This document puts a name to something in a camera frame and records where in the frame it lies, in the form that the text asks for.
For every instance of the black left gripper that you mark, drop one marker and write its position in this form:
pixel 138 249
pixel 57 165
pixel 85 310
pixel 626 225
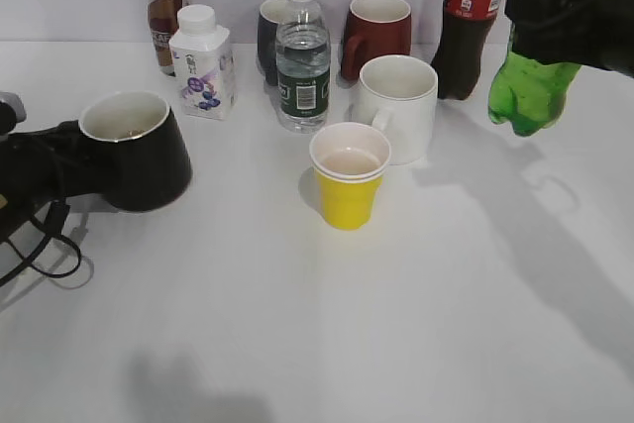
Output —
pixel 53 164

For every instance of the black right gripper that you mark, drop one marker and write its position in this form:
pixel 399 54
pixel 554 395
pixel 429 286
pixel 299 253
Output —
pixel 596 33

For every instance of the green soda bottle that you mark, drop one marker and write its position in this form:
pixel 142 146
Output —
pixel 528 94

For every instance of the black ceramic mug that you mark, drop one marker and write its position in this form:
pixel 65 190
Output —
pixel 135 139

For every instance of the white ceramic mug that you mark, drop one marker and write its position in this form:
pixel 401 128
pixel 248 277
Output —
pixel 397 94

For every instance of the dark red mug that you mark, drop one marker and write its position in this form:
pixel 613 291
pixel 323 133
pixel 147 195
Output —
pixel 374 28

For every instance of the dark blue-grey mug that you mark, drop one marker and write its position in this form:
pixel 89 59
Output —
pixel 270 15

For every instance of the cola bottle red label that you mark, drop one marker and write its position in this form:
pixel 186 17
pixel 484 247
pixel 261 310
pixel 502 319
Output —
pixel 465 27

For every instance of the white blueberry yogurt bottle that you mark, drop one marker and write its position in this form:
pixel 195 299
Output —
pixel 203 63

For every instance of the brown coffee drink bottle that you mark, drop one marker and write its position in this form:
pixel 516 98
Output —
pixel 162 20

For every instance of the yellow paper cup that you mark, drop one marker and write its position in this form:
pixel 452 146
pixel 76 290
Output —
pixel 349 160

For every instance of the clear water bottle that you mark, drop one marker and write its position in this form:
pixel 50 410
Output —
pixel 303 60

